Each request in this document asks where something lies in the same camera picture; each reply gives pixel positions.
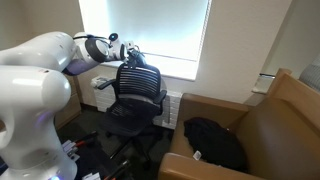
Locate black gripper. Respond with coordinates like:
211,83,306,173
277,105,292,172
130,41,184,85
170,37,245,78
125,46,143,63

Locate blue t-shirt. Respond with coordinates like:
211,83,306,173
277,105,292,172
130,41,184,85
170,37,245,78
128,51,148,69

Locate black mesh office chair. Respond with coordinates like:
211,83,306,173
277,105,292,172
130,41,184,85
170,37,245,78
96,62,168,168

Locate wooden dresser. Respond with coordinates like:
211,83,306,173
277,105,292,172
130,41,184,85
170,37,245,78
54,74,83,130

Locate white small boxes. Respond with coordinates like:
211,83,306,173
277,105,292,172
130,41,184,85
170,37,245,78
60,139,81,163

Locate black long tool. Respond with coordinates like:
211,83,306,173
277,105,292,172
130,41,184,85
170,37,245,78
103,159,132,180

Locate black garment with white label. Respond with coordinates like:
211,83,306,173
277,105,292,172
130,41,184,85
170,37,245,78
183,116,249,174

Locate white flat packet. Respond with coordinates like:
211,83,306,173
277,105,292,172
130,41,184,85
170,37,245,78
81,171,102,180

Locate tan leather armchair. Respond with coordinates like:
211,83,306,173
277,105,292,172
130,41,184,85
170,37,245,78
158,68,320,180

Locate grey bedding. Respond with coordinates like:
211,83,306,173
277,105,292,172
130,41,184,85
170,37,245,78
298,53,320,93

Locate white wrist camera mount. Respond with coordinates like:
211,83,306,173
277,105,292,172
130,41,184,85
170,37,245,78
124,40,136,51

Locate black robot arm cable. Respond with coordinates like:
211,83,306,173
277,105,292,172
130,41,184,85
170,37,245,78
72,33,111,43

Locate red-handled tool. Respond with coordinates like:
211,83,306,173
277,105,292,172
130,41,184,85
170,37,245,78
74,130,98,148

